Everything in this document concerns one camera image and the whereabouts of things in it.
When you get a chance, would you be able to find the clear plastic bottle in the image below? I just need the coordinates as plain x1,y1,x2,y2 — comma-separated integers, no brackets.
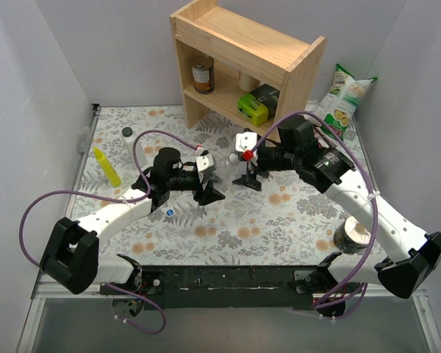
215,156,240,183

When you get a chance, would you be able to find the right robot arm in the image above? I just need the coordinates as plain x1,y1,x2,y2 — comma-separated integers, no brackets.
231,114,441,299

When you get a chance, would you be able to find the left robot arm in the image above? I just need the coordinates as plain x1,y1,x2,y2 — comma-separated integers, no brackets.
39,147,225,294

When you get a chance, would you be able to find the yellow squeeze bottle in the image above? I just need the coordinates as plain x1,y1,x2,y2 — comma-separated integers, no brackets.
93,147,121,188

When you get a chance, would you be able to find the white bottle black cap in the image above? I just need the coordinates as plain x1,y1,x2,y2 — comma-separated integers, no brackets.
121,126,148,168

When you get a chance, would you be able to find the green and black box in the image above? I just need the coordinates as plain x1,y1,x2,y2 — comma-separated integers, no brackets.
237,84,280,126

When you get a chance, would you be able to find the white cup on shelf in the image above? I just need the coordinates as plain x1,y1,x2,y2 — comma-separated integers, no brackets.
238,71,260,92

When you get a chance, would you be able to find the green chips bag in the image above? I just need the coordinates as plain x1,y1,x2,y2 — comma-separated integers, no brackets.
312,63,378,140

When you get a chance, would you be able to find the wooden shelf unit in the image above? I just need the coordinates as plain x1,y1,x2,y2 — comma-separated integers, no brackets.
170,1,327,135

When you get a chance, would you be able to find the tin can on shelf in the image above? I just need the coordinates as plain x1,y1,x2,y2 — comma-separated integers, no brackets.
191,55,215,94

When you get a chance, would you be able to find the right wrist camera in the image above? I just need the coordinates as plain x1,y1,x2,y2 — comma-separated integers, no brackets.
233,132,258,162

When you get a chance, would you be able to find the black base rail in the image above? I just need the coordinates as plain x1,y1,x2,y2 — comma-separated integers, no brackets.
116,265,339,310

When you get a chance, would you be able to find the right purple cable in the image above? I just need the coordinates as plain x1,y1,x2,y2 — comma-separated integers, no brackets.
248,111,379,320

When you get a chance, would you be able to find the purple cable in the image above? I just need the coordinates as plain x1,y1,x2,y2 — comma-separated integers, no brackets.
248,111,379,320
18,129,205,269

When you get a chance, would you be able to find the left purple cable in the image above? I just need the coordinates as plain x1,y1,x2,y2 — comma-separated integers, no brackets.
18,129,205,269

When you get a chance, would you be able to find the aluminium frame rail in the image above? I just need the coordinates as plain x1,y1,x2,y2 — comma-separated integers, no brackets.
16,279,441,353

